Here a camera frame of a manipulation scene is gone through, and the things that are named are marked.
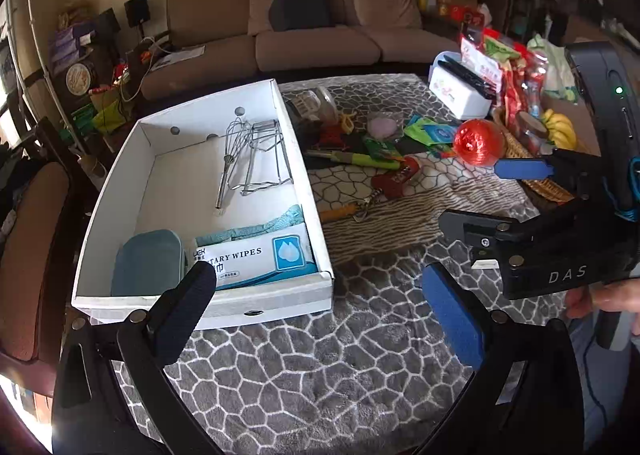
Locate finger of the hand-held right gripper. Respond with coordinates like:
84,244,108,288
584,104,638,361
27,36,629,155
439,202,586,268
494,150,601,198

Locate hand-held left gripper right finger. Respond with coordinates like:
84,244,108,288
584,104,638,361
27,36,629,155
415,262,586,455

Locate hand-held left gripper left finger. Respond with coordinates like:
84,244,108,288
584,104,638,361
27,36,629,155
51,261,223,455

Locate pale blue plastic container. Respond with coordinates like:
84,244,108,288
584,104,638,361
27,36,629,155
110,230,187,297

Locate white and blue wipes pack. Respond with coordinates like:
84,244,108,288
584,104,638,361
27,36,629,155
192,221,318,291

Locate teal cloth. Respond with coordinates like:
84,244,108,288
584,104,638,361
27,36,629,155
197,204,306,246

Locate white cardboard box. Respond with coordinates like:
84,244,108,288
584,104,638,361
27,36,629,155
71,78,335,331

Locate metal whisk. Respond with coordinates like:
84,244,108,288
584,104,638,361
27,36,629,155
215,117,253,210

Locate metal wire rack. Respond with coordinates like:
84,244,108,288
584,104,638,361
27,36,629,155
240,119,296,196

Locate person's right hand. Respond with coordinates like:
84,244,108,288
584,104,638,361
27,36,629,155
565,277,640,323

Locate wicker basket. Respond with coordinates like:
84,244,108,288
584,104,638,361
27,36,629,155
492,120,576,203

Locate clear jar with brown lid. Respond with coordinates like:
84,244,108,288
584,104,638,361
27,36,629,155
515,111,548,156

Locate red shiny ball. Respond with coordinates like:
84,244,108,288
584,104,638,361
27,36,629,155
453,119,506,166

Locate bunch of bananas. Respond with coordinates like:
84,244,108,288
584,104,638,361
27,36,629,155
541,108,578,150

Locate red and gold snack bag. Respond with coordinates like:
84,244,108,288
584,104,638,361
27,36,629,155
500,55,531,120

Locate clear plastic bag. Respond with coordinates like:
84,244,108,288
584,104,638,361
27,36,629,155
522,50,551,116

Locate white tissue box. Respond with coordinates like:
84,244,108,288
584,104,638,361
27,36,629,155
428,51,493,119

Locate green and white bag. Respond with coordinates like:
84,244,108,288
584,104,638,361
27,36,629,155
530,35,581,103

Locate metal key clip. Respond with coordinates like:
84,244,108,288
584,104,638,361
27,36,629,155
352,190,383,224

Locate black remote control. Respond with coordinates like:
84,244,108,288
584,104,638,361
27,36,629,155
437,57,488,90

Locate red and white snack bag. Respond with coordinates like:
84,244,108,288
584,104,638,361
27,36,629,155
459,32,503,90

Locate green snack packet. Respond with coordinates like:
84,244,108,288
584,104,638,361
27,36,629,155
362,135,401,159

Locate purple item in clear wrap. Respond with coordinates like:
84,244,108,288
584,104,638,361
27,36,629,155
367,116,403,140

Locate person's blue trousers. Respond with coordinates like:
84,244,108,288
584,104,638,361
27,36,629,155
570,320,640,441

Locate brown cushioned chair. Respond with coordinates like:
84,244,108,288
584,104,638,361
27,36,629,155
0,117,101,371

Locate clear plastic cup with lid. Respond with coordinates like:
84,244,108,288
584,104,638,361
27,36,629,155
287,85,341,126

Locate brown sofa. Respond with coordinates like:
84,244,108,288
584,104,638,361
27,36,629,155
140,0,466,100

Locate papers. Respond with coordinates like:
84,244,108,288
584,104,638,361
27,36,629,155
150,46,206,70

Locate round tin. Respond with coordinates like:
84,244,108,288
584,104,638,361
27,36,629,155
65,62,92,96

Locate dark blue cushion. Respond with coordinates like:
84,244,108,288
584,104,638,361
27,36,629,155
268,0,331,32

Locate stack of blue boxes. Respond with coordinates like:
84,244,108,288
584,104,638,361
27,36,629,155
49,22,96,73

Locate black speaker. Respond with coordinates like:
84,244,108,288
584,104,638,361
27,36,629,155
97,8,122,36
124,0,151,28

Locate green handled tool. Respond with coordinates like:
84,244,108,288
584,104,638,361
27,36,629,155
305,149,402,172

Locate orange handled tool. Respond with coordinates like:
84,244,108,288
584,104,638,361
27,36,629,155
319,204,358,224

